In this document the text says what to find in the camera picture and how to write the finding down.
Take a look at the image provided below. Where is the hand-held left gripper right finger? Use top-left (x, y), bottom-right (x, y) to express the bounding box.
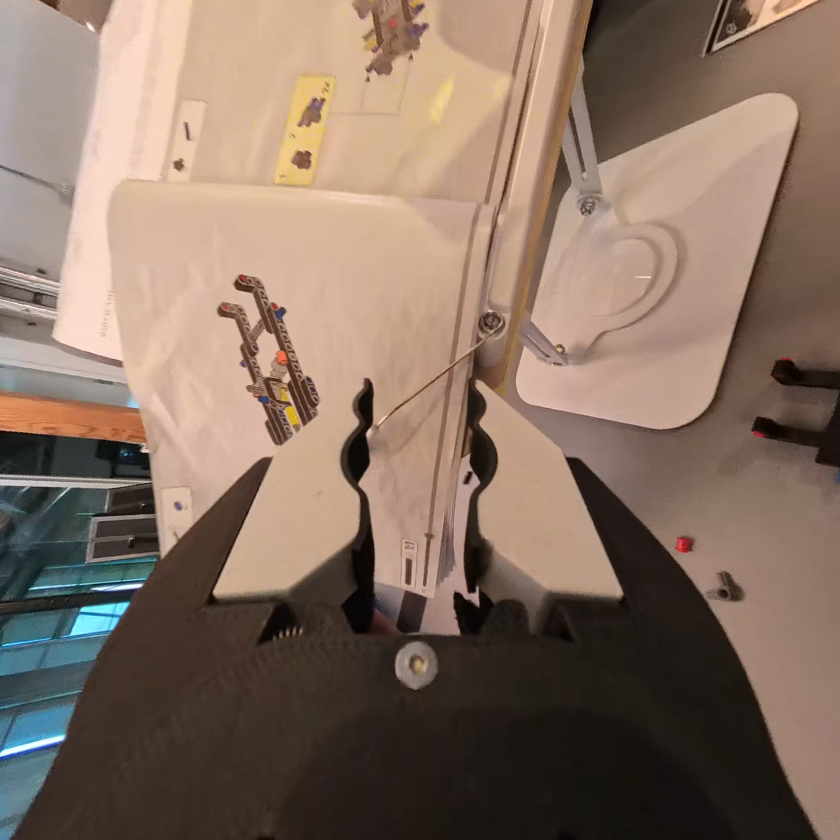
top-left (453, 382), bottom-right (624, 636)

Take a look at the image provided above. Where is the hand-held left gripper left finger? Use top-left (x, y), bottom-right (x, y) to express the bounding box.
top-left (210, 377), bottom-right (378, 632)

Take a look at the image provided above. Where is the lego instruction booklet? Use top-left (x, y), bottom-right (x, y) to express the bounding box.
top-left (52, 0), bottom-right (536, 631)

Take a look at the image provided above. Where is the black lego model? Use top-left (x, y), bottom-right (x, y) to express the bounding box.
top-left (751, 356), bottom-right (840, 488)

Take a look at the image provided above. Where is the grey drawer cabinet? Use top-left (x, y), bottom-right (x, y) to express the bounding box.
top-left (85, 482), bottom-right (161, 564)

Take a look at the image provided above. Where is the wooden board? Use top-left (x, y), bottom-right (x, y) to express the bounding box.
top-left (0, 390), bottom-right (147, 446)

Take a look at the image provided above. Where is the white book stand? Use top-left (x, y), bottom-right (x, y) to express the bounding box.
top-left (472, 0), bottom-right (800, 432)

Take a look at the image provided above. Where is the printed paper sheet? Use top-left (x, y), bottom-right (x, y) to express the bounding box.
top-left (705, 0), bottom-right (824, 56)

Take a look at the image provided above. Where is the metal page holder wire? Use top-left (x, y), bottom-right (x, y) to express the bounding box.
top-left (366, 314), bottom-right (506, 442)

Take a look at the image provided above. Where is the metal rail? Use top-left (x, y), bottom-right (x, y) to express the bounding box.
top-left (0, 261), bottom-right (63, 322)

